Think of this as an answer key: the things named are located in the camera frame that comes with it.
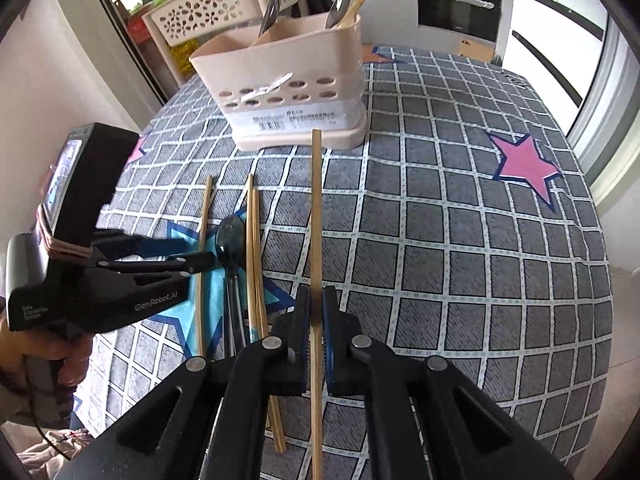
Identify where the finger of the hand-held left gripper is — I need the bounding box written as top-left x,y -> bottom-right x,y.
97,251 -> 217,281
92,230 -> 173,261

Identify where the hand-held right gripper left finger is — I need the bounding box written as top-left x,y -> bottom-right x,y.
75,285 -> 313,480

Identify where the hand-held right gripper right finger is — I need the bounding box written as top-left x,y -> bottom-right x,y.
321,285 -> 576,480

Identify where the beige plastic utensil holder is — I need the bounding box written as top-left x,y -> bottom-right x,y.
189,12 -> 368,152

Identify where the person's left hand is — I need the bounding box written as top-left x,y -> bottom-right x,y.
0,320 -> 96,423

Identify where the grey checked star tablecloth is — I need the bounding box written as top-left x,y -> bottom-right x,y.
75,45 -> 615,480

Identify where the patterned cloth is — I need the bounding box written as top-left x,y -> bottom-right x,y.
15,427 -> 96,467

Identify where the beige plastic storage cart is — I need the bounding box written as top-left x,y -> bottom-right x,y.
142,0 -> 306,86

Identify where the cardboard box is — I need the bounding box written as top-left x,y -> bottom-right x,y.
457,39 -> 496,63

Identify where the black built-in oven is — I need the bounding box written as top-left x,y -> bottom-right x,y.
416,0 -> 502,43

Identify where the white refrigerator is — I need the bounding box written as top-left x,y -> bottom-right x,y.
500,0 -> 611,111

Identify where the black cable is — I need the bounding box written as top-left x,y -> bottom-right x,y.
27,400 -> 76,461

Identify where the white sliding door frame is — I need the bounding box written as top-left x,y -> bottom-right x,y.
565,5 -> 640,211

